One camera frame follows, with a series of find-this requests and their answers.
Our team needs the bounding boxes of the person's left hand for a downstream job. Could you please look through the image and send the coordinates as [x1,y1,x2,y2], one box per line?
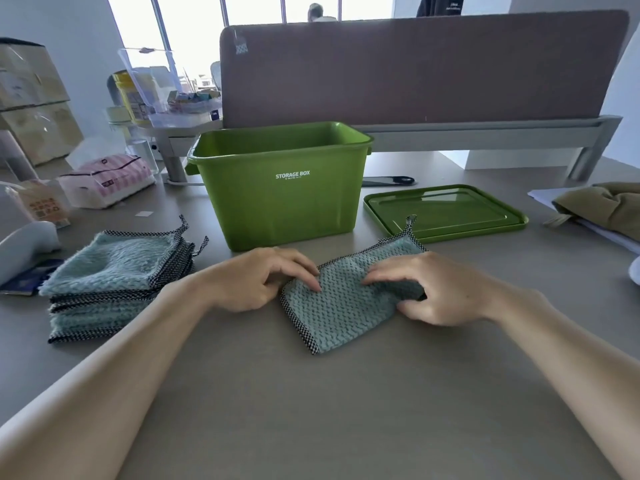
[195,247,323,314]

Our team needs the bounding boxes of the person's right hand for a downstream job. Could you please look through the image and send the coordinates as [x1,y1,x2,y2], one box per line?
[361,252,501,328]

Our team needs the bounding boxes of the green plastic storage box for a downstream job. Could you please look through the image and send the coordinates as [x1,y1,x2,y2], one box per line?
[185,121,375,253]

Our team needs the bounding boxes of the green plastic lid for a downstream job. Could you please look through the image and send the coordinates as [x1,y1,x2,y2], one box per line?
[363,184,529,244]

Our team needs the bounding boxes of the person's right forearm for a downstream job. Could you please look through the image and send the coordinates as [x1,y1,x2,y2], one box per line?
[487,289,640,480]

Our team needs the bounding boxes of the person's left forearm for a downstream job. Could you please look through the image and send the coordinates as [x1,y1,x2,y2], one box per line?
[0,272,216,480]

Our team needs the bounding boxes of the clear plastic organizer box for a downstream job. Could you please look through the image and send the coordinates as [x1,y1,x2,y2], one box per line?
[118,47,223,129]

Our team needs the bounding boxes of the black phone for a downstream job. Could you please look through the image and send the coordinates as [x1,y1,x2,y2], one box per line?
[361,175,416,188]

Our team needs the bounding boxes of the grey desk riser shelf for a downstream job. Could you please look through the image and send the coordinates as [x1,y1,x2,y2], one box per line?
[135,114,623,183]

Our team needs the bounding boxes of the olive cloth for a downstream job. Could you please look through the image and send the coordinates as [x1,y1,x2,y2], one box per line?
[542,182,640,243]

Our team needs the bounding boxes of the pink tissue pack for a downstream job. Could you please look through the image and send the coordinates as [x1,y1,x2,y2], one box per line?
[56,154,157,209]

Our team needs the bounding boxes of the glass jar white lid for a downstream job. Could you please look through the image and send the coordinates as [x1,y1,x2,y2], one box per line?
[105,107,160,173]

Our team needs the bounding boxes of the yellow wipes canister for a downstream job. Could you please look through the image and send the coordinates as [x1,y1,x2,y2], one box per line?
[112,70,151,123]

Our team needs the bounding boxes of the orange drink carton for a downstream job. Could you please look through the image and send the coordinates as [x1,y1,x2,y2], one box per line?
[0,179,71,229]

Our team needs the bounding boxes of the blue foil wrapper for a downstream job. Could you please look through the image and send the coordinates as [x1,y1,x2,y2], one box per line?
[0,259,63,297]

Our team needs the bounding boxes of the brown desk divider panel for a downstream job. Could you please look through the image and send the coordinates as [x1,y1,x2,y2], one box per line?
[219,9,630,129]

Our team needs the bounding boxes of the white handheld controller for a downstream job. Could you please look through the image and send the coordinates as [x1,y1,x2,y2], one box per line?
[0,221,62,285]

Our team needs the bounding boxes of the large glass window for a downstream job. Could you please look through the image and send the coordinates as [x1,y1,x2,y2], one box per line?
[106,0,396,85]

